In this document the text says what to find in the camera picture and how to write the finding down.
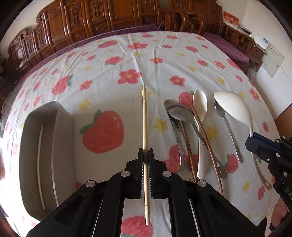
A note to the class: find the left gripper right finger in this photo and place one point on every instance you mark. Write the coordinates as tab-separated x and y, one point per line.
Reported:
158	183

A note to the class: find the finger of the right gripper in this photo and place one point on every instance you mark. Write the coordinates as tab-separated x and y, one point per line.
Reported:
261	146

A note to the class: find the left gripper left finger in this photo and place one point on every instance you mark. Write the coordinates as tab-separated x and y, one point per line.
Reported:
133	182

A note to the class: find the light bamboo chopstick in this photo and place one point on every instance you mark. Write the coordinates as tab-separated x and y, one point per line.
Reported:
146	179

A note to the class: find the cream plastic ladle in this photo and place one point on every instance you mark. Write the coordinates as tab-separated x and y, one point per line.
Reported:
235	106

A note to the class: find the steel spoon on right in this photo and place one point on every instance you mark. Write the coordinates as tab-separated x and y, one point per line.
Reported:
228	132

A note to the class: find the steel fork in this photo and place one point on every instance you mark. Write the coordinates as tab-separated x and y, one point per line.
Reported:
176	129

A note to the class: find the steel rectangular utensil tray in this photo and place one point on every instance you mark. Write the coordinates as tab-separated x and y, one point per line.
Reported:
46	163

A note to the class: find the floral strawberry tablecloth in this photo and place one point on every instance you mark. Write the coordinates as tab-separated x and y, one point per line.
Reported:
100	85

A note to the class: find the red calendar card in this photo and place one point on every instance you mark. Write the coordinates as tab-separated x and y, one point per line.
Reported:
230	19

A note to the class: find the carved wooden bench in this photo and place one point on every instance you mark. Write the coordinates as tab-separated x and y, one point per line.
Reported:
62	23

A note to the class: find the steel spoon with holed handle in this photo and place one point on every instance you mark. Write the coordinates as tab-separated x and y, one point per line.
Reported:
184	113

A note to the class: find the white wall electrical panel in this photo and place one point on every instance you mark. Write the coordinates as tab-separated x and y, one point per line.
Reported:
273	60

